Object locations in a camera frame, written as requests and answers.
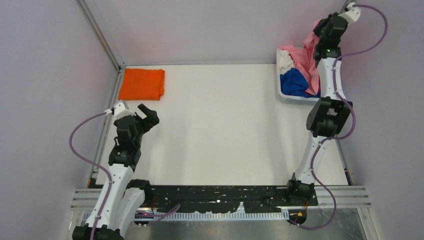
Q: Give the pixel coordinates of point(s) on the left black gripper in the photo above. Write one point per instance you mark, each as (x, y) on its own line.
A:
(151, 120)

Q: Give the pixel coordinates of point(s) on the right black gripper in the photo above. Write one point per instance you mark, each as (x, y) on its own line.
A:
(320, 22)

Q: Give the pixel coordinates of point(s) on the pink t shirt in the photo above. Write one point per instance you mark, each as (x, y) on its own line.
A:
(304, 61)

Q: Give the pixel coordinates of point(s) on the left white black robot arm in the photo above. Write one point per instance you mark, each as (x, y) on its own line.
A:
(121, 195)

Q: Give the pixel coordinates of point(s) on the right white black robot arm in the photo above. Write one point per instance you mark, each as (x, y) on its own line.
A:
(328, 116)

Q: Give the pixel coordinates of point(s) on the folded orange t shirt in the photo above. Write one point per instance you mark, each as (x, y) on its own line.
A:
(142, 85)

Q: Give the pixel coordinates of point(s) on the white t shirt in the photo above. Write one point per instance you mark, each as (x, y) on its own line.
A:
(285, 61)

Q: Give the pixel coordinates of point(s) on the blue t shirt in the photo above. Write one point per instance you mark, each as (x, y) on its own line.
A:
(293, 83)

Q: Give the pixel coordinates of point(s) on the white plastic basket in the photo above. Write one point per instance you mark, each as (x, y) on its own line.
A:
(289, 98)

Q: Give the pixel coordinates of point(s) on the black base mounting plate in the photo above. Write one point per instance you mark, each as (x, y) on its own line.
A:
(222, 198)

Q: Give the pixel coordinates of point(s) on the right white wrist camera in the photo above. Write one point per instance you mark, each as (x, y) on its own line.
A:
(351, 13)

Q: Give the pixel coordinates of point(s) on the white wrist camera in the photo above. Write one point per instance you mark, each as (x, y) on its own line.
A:
(351, 13)
(119, 110)

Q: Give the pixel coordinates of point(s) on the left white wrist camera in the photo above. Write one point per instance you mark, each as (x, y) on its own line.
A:
(119, 110)

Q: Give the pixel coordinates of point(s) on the aluminium frame rail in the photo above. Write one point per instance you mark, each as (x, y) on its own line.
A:
(98, 24)

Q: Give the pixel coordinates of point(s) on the white slotted cable duct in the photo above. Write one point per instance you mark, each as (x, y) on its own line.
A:
(235, 216)

